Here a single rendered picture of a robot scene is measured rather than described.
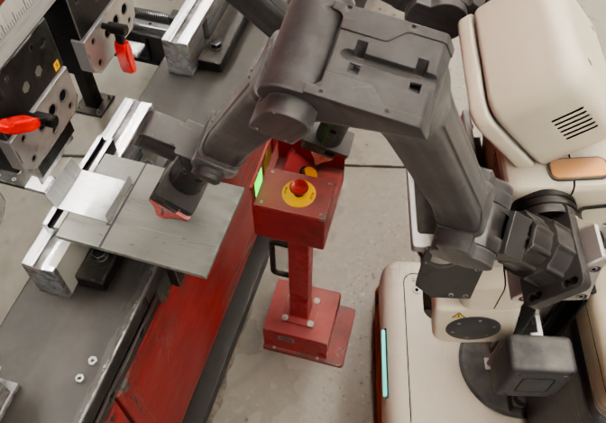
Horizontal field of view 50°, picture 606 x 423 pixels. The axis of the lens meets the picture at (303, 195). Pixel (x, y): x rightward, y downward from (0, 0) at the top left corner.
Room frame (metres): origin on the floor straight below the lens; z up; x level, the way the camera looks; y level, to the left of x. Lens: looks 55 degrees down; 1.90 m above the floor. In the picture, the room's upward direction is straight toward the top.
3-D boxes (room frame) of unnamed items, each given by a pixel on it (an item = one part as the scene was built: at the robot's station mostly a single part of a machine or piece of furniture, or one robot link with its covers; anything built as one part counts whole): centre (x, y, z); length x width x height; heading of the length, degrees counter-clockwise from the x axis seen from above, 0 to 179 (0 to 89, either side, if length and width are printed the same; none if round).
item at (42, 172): (0.66, 0.39, 1.13); 0.10 x 0.02 x 0.10; 163
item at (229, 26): (1.22, 0.16, 0.89); 0.30 x 0.05 x 0.03; 163
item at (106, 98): (1.81, 0.83, 0.01); 0.12 x 0.12 x 0.03; 73
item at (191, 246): (0.61, 0.25, 1.00); 0.26 x 0.18 x 0.01; 73
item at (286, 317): (0.86, 0.01, 0.13); 0.10 x 0.10 x 0.01; 75
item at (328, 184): (0.86, 0.01, 0.75); 0.20 x 0.16 x 0.18; 165
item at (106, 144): (0.68, 0.39, 0.99); 0.20 x 0.03 x 0.03; 163
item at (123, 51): (0.79, 0.29, 1.20); 0.04 x 0.02 x 0.10; 73
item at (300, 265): (0.86, 0.01, 0.39); 0.05 x 0.05 x 0.54; 75
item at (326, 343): (0.85, -0.02, 0.06); 0.25 x 0.20 x 0.12; 75
